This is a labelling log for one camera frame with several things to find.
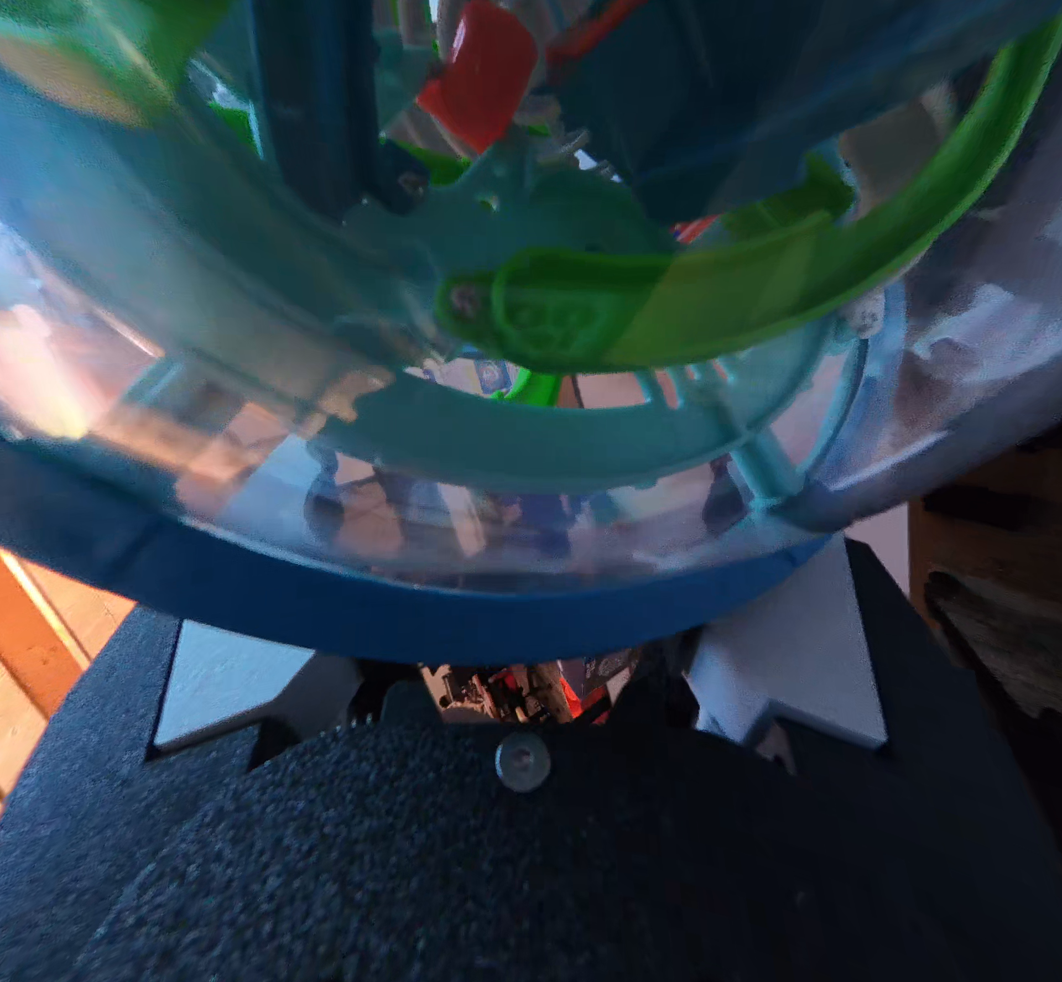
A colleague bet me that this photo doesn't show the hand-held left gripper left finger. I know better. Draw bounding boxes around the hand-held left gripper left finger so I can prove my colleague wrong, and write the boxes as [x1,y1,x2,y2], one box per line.
[152,619,366,755]

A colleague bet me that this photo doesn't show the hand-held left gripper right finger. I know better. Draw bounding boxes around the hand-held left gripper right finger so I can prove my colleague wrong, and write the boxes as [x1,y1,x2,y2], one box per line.
[684,536,891,753]

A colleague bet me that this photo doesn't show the clear plastic maze ball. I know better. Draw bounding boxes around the clear plastic maze ball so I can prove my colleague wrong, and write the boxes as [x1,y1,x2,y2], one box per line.
[0,0,1062,665]

